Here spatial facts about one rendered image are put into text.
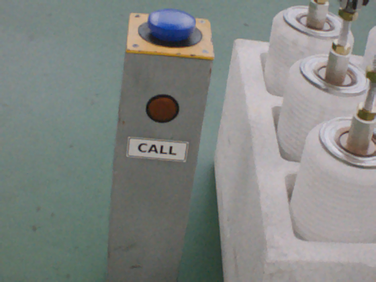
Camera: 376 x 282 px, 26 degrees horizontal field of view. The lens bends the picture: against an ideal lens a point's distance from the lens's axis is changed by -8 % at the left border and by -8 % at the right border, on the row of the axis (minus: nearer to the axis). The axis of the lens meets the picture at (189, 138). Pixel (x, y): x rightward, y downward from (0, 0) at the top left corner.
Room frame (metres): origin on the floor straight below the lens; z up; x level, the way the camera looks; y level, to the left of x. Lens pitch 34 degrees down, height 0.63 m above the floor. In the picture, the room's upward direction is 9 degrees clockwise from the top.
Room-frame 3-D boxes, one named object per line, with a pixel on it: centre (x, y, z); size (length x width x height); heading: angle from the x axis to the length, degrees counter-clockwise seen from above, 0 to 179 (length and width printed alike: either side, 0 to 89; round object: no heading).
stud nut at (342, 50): (0.72, -0.13, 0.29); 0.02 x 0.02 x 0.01; 52
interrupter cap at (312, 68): (0.72, -0.13, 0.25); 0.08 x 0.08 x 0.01
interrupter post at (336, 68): (0.72, -0.13, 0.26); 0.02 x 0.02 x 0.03
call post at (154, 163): (0.62, 0.03, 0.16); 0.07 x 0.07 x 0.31; 7
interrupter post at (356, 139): (0.60, -0.15, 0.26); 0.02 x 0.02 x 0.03
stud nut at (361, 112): (0.60, -0.15, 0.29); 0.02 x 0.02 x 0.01; 88
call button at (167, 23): (0.63, 0.03, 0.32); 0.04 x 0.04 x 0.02
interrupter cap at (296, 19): (0.84, -0.12, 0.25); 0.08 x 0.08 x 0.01
